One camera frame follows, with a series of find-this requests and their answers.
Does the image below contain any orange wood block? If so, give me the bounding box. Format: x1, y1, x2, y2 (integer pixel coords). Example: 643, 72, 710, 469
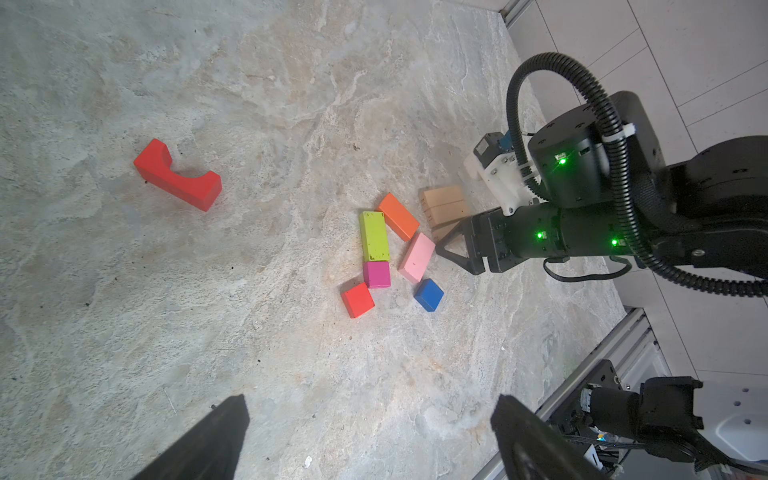
377, 193, 420, 242

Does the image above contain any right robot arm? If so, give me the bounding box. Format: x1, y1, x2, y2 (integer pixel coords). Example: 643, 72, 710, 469
437, 91, 767, 468

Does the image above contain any lime green wood block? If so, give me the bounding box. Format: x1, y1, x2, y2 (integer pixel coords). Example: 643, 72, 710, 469
359, 211, 391, 262

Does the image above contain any blue wood cube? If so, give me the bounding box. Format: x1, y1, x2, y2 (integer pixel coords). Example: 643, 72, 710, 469
414, 279, 444, 312

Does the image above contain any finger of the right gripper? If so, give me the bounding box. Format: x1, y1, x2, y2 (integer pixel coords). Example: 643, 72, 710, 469
435, 217, 480, 261
436, 248, 486, 275

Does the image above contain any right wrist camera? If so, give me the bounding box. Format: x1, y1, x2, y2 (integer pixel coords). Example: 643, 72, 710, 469
464, 132, 541, 216

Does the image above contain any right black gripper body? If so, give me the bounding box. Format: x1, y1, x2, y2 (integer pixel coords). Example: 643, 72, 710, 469
470, 203, 564, 273

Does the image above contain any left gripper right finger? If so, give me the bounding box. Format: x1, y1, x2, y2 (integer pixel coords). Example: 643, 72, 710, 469
490, 395, 606, 480

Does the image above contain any red wood cube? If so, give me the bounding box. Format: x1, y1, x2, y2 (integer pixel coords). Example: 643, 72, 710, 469
341, 283, 375, 319

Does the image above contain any magenta wood cube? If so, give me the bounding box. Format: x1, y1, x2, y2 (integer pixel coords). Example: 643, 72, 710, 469
363, 261, 391, 289

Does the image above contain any pink wood block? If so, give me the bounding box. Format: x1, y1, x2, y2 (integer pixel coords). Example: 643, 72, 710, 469
398, 232, 435, 284

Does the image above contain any red arch wood block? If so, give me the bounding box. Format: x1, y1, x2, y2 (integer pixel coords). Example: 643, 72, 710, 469
134, 139, 222, 212

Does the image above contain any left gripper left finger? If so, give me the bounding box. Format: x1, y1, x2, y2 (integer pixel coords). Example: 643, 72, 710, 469
134, 394, 250, 479

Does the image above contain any aluminium mounting rail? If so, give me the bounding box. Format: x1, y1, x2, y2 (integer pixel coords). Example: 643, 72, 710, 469
477, 309, 703, 479

